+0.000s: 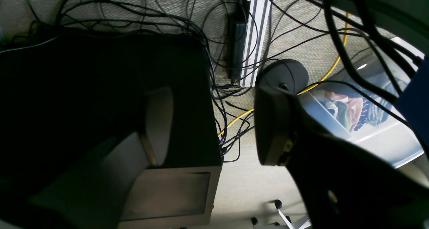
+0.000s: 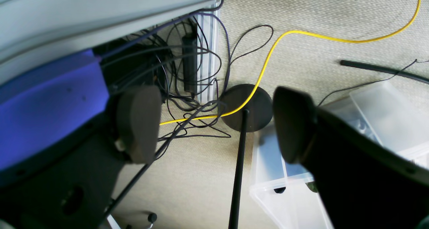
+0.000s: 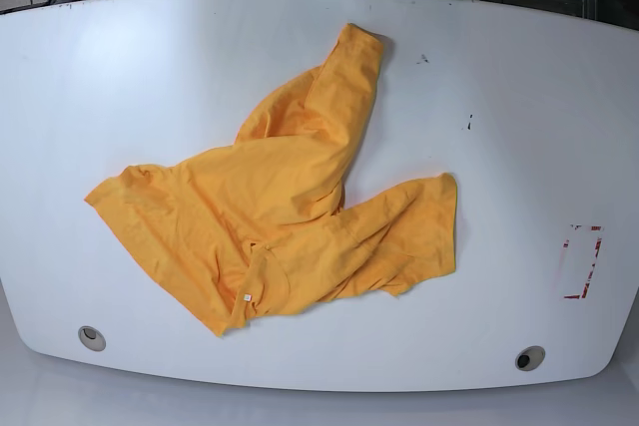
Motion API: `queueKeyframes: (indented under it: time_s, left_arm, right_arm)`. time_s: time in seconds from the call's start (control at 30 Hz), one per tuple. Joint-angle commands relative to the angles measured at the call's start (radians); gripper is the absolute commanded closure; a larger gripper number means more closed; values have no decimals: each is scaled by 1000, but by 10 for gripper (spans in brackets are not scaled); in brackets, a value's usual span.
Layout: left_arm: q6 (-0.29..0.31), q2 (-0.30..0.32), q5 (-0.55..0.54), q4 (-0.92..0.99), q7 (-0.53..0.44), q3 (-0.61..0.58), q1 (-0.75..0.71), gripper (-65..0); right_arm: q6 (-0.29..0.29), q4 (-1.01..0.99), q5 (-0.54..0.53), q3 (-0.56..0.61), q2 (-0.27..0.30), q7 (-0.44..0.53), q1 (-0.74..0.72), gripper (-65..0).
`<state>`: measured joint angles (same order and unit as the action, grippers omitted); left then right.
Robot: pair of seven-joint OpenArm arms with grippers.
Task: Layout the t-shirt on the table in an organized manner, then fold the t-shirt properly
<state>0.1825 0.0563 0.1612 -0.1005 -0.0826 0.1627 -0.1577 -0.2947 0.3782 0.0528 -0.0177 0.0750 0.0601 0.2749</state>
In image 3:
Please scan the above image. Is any right table cable grommet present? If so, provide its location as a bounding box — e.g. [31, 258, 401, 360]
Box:
[515, 345, 545, 372]

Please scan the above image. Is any yellow t-shirt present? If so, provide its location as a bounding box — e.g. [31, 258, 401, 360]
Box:
[86, 24, 457, 335]

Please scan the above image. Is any table cable grommet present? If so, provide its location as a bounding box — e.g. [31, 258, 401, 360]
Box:
[78, 326, 106, 352]
[515, 345, 545, 372]

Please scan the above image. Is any red tape marking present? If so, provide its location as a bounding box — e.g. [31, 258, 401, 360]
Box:
[558, 224, 604, 300]

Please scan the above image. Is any left table cable grommet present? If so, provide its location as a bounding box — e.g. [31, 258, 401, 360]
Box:
[78, 326, 106, 352]

